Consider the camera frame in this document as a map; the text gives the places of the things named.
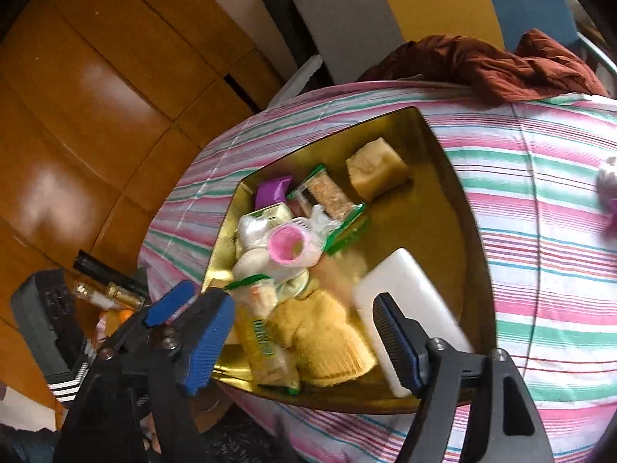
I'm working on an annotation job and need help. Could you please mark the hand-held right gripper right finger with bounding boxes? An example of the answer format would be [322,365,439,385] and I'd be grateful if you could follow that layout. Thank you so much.
[372,292,555,463]

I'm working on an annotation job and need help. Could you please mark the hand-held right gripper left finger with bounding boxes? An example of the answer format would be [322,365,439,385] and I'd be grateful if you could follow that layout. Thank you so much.
[53,288,236,463]

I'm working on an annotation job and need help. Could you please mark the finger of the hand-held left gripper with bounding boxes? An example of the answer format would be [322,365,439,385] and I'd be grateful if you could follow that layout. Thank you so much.
[96,279,198,350]

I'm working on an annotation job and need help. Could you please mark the white rectangular case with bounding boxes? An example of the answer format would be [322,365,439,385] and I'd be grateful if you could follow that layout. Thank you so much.
[352,247,475,399]

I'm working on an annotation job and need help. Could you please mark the yellow snack packet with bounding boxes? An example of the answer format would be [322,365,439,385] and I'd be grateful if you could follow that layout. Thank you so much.
[226,272,302,394]

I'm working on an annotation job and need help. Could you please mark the knit socks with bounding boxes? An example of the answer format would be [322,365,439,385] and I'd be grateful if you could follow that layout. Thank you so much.
[266,288,379,387]

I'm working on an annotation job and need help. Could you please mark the white plastic item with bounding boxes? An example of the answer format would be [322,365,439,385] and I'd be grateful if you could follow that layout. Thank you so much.
[234,248,276,281]

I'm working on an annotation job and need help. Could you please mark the white cloth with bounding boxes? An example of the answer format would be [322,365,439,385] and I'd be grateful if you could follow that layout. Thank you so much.
[234,212,275,252]

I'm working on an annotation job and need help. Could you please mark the gold tin box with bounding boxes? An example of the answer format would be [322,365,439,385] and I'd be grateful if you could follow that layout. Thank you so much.
[200,105,497,413]

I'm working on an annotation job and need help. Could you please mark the green printed box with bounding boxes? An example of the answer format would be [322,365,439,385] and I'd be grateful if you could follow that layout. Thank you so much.
[243,203,295,227]

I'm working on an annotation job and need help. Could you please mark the purple packet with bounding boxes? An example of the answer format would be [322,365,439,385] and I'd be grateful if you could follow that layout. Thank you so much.
[254,174,294,210]

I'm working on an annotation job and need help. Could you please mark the green edged granola packet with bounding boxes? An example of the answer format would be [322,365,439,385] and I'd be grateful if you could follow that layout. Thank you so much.
[288,164,371,256]

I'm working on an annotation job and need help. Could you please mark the tan sponge block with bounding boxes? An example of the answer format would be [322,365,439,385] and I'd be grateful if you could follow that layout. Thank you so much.
[346,136,410,202]

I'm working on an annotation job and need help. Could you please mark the glass perfume bottle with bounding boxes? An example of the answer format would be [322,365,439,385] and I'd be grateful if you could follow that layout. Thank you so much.
[73,282,145,310]

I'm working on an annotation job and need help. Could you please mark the black tube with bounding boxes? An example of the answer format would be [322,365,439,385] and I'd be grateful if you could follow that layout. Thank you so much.
[72,250,145,290]

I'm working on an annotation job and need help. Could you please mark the striped tablecloth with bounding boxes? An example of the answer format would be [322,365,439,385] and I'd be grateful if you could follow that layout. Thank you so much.
[137,79,617,463]

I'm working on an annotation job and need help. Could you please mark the wooden cabinet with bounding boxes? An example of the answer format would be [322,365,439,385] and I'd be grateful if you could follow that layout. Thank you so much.
[0,0,285,396]

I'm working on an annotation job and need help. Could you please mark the white box with purple print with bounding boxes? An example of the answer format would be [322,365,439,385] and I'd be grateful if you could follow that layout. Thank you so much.
[597,157,617,232]

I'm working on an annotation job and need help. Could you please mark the dark red jacket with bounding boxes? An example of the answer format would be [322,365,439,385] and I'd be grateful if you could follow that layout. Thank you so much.
[359,29,610,104]

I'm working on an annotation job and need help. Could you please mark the black rolled mat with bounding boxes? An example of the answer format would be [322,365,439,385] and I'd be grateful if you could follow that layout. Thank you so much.
[256,0,319,66]

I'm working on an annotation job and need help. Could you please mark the grey yellow blue chair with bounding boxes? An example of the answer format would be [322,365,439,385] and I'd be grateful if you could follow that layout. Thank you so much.
[267,0,617,107]

